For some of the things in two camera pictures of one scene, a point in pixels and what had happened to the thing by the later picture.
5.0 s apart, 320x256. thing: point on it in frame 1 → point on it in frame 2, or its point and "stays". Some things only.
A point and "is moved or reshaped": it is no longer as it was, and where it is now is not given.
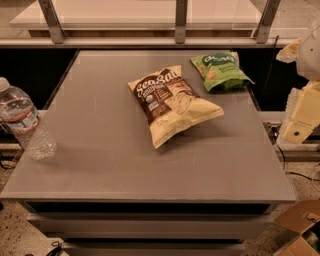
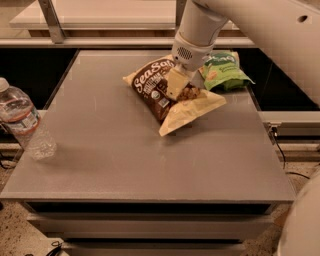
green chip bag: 221,71 stays
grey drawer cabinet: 152,227 stays
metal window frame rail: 181,39 stays
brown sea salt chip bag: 170,103 is moved or reshaped
